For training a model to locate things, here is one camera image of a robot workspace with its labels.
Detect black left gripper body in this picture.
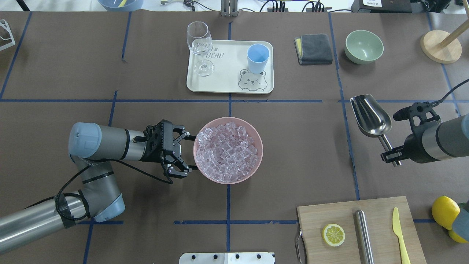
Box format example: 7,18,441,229
139,119,181,165

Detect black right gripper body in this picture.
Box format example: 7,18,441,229
392,102,441,154

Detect stainless steel ice scoop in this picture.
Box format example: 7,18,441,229
350,95,392,152

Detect pink bowl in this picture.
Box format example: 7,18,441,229
193,117,263,184

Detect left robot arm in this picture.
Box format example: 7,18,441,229
0,119,197,254

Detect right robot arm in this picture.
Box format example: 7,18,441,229
381,96,469,164

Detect pile of clear ice cubes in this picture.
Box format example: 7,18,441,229
195,122,258,183

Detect blue plastic cup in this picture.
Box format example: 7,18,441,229
247,44,271,74

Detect wooden paper towel stand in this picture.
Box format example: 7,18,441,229
420,20,469,65

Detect yellow plastic knife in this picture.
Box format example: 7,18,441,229
392,207,411,264

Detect cream bear tray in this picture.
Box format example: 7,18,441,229
186,40,274,95

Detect round yellow lemon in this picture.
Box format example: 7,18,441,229
432,196,460,230

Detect steel cylinder black cap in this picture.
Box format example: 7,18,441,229
355,209,374,264

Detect green bowl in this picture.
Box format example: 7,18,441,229
344,30,384,65

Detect clear wine glass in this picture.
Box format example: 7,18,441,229
186,21,214,77

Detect wooden cutting board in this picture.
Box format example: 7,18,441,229
297,197,426,264

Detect lemon half slice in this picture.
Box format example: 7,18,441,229
322,223,345,247

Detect grey folded cloth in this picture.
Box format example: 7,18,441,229
294,34,333,65

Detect blue bowl with fork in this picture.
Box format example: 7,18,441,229
98,0,144,12

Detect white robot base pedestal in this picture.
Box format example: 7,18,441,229
179,252,276,264

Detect aluminium frame post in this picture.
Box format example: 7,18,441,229
221,0,239,17

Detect white wire cup rack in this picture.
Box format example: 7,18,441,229
0,19,16,51

